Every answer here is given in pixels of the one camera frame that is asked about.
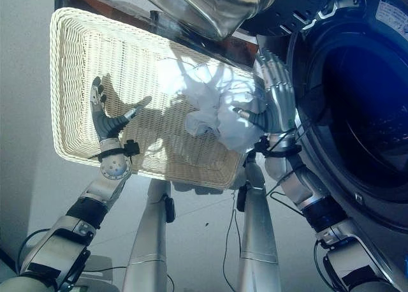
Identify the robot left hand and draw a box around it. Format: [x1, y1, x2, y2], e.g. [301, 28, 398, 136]
[90, 76, 145, 153]

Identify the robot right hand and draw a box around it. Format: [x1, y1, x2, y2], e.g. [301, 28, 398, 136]
[233, 48, 298, 143]

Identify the white garment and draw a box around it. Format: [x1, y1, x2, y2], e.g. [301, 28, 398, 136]
[203, 59, 269, 154]

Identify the silver washing machine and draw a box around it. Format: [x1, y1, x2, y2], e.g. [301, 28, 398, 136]
[240, 0, 408, 292]

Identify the washing machine door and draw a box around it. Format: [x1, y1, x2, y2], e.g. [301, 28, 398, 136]
[130, 0, 279, 41]

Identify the cream wicker basket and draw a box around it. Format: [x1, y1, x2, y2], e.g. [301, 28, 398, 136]
[49, 7, 266, 189]

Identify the pale grey crumpled garment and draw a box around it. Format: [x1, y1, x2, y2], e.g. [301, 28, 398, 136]
[184, 87, 222, 138]

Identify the robot left leg silver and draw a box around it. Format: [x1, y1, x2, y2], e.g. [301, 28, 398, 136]
[122, 177, 176, 292]

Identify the thin black cable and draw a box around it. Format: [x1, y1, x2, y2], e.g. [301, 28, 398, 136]
[222, 208, 243, 284]

